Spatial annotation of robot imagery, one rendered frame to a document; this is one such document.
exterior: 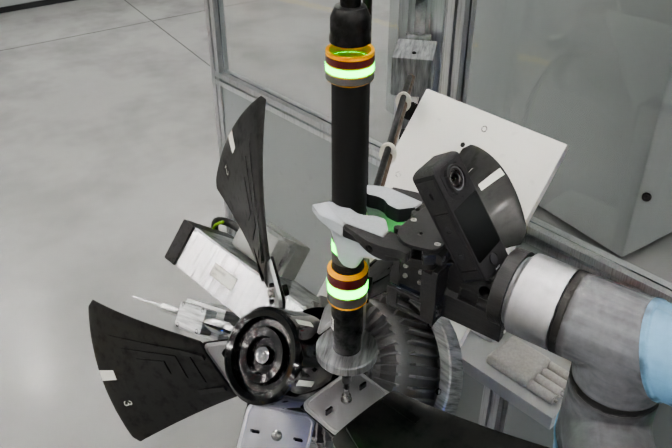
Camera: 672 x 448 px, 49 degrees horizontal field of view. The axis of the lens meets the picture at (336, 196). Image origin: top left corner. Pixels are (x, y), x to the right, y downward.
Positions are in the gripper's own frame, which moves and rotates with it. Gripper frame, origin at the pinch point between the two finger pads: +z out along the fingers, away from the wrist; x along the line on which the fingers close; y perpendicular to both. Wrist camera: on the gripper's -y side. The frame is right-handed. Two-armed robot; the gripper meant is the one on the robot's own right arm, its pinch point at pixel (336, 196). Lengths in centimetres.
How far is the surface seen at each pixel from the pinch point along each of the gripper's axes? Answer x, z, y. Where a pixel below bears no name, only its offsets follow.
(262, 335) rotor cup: -1.9, 9.5, 22.8
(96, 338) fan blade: -6, 40, 37
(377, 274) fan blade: 8.2, -0.1, 15.2
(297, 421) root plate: -2.1, 4.3, 34.4
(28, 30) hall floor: 227, 440, 148
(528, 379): 45, -9, 58
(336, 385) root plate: 1.0, 0.5, 28.2
